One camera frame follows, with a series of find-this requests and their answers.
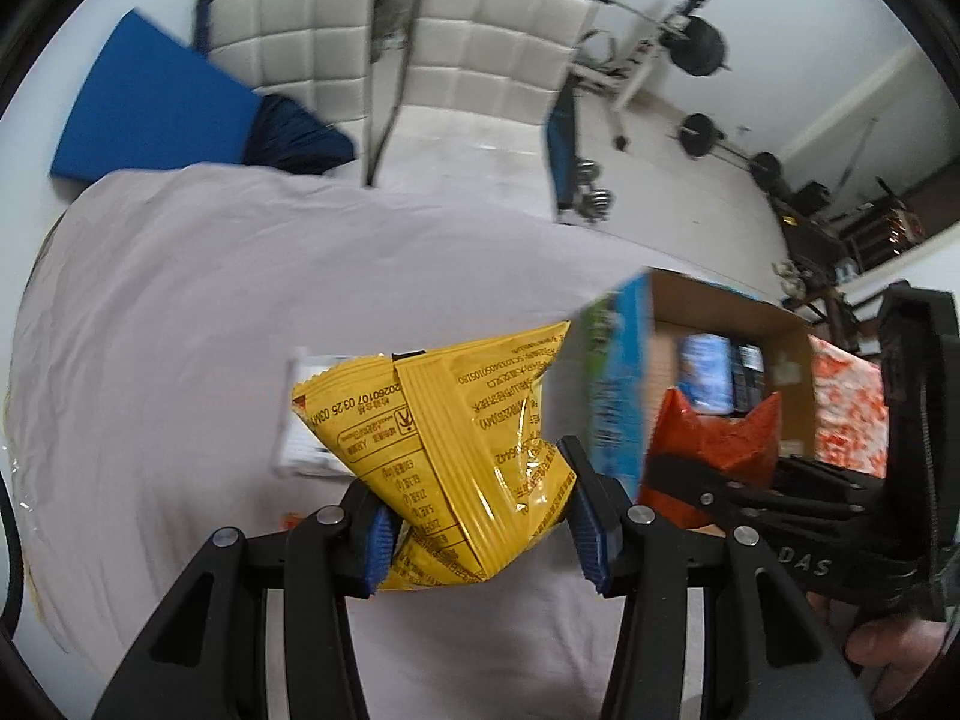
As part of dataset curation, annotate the orange snack packet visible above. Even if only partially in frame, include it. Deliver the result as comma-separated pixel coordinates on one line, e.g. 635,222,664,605
638,387,782,530

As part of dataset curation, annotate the black snack packet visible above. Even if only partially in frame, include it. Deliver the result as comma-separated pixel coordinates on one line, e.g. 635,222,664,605
731,343,765,416

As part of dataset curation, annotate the blue wet wipes pack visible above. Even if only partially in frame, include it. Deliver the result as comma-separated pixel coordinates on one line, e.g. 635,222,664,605
677,333,734,416

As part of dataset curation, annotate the white tissue pack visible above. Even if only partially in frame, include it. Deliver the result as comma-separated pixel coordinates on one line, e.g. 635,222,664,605
273,346,362,481

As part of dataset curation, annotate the yellow snack packet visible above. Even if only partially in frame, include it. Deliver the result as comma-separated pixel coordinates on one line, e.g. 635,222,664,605
290,322,576,590

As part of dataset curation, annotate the person's right hand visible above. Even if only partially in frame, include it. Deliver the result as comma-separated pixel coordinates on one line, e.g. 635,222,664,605
807,593,958,718

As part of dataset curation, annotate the open cardboard box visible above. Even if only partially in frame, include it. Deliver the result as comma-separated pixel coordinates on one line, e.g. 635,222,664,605
544,268,817,496

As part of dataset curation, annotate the grey table cloth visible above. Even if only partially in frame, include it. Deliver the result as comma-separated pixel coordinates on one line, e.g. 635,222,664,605
5,166,675,681

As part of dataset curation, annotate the chrome dumbbell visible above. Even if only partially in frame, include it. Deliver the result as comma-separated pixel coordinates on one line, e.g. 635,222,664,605
574,160,615,224

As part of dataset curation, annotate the barbell on floor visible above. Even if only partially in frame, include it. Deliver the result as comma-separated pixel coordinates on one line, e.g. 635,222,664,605
675,112,782,193

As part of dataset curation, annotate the black blue weight bench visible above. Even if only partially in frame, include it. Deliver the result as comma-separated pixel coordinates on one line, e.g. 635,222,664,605
545,75,579,220

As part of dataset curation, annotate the white squat rack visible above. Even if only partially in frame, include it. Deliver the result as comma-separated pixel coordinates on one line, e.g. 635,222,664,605
569,0,723,152

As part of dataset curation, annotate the dark navy cloth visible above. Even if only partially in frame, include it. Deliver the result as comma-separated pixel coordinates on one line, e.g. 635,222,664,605
242,94,356,176

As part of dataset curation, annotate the right white quilted chair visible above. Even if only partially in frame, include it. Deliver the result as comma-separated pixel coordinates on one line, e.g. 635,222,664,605
374,0,597,215

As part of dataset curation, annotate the white quilted chair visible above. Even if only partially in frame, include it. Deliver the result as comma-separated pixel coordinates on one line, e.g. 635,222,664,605
374,0,597,215
205,0,376,185

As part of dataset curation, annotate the blue cushion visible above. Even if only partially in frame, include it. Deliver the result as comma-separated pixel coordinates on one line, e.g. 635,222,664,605
50,10,260,184

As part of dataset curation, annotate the left white quilted chair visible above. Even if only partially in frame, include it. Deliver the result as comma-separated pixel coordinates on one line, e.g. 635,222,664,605
205,0,376,185

